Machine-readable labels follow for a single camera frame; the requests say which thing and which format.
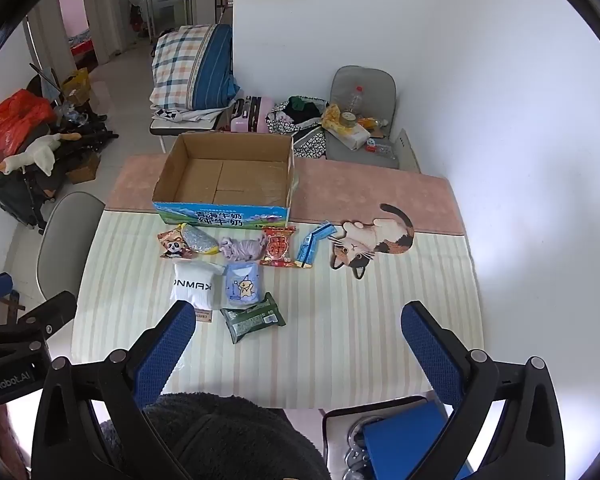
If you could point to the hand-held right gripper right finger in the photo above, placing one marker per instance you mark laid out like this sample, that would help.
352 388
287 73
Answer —
430 350

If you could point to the light blue tissue pack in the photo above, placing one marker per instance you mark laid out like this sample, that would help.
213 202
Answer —
242 285

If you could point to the red snack packet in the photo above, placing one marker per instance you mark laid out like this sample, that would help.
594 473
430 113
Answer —
278 246

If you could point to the orange plastic bag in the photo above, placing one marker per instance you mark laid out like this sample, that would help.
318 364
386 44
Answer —
15 120

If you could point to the dark clothes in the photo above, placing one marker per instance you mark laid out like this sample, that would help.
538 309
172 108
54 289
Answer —
302 107

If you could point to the wooden rack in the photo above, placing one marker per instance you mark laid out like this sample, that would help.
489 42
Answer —
2 315

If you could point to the grey plastic chair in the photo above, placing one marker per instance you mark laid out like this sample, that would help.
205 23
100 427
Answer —
65 240

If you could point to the pink suitcase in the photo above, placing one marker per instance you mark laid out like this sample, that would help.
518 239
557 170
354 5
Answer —
250 115

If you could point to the white wrapped packet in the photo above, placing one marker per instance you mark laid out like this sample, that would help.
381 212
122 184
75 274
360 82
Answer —
350 136

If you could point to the yellow plastic bag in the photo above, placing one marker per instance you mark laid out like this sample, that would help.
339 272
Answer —
332 116

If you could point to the grey padded chair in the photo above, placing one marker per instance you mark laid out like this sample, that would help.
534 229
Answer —
365 80

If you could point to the clear plastic bottle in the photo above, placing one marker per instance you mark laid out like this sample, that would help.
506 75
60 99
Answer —
352 105

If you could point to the silver scrubber with yellow end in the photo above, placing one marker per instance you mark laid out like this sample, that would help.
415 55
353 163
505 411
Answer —
199 238

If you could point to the black folded stroller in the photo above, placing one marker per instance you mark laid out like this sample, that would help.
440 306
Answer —
15 195

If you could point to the small brown label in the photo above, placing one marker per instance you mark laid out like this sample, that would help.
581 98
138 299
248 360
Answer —
205 316

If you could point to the dark fleece clothing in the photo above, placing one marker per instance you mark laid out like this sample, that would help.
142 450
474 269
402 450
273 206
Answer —
220 435

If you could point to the black equipment pile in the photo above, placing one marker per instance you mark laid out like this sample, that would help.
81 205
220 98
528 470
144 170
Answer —
85 132

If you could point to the panda print snack packet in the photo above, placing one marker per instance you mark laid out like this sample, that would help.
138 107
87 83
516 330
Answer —
172 246

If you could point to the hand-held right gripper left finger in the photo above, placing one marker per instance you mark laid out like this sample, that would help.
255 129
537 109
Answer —
166 345

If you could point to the white patterned cloth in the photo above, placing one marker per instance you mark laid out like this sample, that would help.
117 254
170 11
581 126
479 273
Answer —
180 114

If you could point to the plaid blue bedding bundle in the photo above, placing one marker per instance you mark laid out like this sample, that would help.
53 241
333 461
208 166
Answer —
190 65

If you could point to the blue white packet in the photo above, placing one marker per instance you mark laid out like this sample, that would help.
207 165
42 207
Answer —
307 248

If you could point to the purple cloth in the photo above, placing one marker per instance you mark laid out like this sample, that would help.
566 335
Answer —
240 249

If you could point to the green packet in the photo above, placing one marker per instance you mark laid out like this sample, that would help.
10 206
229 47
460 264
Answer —
252 317

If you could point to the black white patterned bag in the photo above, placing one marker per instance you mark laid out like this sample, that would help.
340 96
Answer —
307 142

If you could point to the folding bench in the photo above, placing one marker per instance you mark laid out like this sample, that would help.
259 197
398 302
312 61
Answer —
180 127

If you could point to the yellow paper bag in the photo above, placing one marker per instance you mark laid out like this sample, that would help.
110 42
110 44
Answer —
76 85

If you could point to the white goose plush toy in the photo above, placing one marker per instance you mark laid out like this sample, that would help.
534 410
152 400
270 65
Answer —
37 155

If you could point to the clear plastic box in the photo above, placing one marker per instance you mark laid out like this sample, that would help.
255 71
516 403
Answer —
380 150

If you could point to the white pillow packet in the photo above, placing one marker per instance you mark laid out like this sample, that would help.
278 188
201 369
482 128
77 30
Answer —
192 285

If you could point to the small cardboard box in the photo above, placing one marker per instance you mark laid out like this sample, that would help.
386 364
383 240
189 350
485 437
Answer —
84 169

